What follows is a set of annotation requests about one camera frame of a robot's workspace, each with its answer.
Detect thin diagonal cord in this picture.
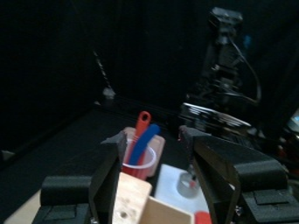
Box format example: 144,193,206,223
91,50,114,91

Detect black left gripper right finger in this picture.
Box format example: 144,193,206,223
178,125,299,224

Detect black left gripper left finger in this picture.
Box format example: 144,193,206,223
31,130,128,224

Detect wooden pull-out drawer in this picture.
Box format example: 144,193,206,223
144,195,196,224

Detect grey frame clamp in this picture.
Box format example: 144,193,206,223
101,87,117,101

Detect red flat dough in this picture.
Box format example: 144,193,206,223
192,211,213,224

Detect red plastic cup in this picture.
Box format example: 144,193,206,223
121,139,157,179

